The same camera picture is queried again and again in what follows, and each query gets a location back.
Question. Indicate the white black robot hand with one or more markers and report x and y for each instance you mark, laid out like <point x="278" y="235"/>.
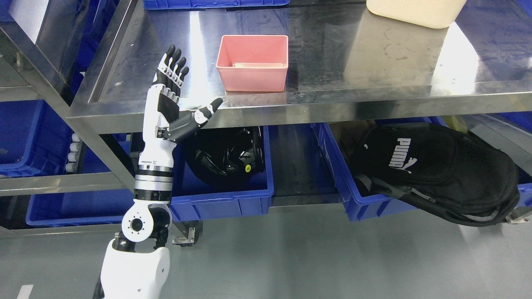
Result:
<point x="163" y="127"/>

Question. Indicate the black Puma backpack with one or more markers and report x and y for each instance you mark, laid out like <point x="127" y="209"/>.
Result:
<point x="454" y="175"/>

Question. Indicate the blue bin with helmet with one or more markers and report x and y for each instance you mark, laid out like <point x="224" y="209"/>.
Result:
<point x="193" y="199"/>

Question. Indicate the black helmet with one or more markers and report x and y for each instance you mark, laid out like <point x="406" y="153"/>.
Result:
<point x="226" y="158"/>

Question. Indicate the stainless steel table frame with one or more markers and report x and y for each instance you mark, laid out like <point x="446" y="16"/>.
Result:
<point x="344" y="64"/>

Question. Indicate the blue bin lower left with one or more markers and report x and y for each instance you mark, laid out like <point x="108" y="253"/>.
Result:
<point x="78" y="208"/>

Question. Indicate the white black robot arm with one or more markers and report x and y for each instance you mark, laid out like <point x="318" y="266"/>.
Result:
<point x="137" y="261"/>

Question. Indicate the steel left shelf rack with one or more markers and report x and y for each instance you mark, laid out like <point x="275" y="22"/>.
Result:
<point x="40" y="45"/>

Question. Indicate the pink plastic storage box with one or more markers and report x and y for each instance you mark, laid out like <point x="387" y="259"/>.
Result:
<point x="253" y="63"/>

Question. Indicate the blue bin far left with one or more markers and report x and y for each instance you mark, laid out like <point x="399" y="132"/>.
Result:
<point x="34" y="140"/>

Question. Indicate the blue bin with backpack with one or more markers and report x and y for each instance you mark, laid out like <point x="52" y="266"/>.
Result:
<point x="359" y="207"/>

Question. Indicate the beige plastic container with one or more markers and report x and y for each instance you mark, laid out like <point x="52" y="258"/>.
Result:
<point x="435" y="14"/>

